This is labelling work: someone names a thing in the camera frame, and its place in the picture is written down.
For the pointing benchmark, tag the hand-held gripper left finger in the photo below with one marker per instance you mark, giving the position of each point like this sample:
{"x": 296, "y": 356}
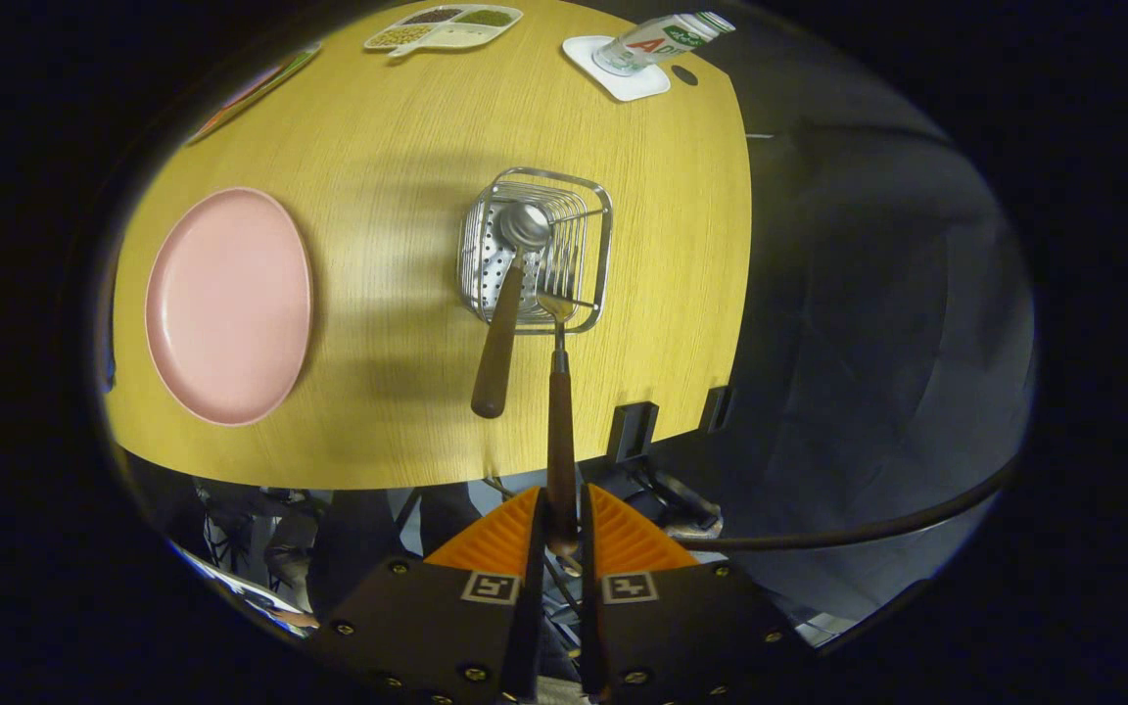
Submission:
{"x": 533, "y": 578}

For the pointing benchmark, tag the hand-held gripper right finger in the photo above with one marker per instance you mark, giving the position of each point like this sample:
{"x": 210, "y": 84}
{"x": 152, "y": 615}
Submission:
{"x": 589, "y": 578}

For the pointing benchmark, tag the black table clamp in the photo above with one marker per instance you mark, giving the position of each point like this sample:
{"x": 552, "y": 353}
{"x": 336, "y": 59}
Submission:
{"x": 633, "y": 431}
{"x": 716, "y": 409}

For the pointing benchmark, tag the round pink plate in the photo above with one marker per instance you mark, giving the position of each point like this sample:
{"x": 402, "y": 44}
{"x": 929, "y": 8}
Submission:
{"x": 231, "y": 313}

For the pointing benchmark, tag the white square coaster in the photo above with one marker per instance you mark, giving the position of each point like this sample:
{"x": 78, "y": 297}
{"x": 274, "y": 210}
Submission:
{"x": 637, "y": 86}

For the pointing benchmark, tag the white labelled bottle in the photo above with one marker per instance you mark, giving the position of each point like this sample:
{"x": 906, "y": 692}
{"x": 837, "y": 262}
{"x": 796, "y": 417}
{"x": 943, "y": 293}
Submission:
{"x": 662, "y": 41}

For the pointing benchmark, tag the white divided seasoning dish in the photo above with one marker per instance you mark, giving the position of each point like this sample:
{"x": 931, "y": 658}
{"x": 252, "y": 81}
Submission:
{"x": 456, "y": 40}

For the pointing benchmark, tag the oval grey food plate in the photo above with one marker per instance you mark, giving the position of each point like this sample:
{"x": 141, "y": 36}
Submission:
{"x": 260, "y": 88}

